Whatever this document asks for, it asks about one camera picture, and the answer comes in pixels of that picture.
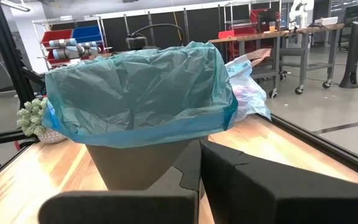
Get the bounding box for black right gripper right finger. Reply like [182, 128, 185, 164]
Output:
[200, 139, 358, 224]

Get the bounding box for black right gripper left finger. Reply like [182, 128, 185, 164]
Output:
[38, 139, 203, 224]

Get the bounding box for brown trash bin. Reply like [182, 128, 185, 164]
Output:
[85, 136, 209, 191]

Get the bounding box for light blue trash bag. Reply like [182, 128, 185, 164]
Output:
[224, 48, 272, 123]

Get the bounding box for teal trash bag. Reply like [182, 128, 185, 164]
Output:
[41, 41, 239, 149]

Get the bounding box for green artificial succulent plant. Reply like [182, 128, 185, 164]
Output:
[16, 97, 68, 145]

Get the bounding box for wooden table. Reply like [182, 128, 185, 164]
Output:
[208, 23, 345, 100]

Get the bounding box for blue storage bin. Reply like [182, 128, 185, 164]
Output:
[71, 24, 104, 44]

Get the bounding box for red storage bin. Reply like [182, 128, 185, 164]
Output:
[218, 7, 282, 40]
[40, 29, 74, 65]

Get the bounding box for white robot figure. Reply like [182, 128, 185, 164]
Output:
[288, 0, 315, 30]

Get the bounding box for black partition panels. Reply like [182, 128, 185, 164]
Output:
[50, 1, 291, 63]

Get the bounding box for black pedestal stand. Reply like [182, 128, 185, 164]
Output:
[338, 21, 358, 89]

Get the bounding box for wire shelf rack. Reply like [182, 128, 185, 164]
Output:
[31, 14, 113, 71]

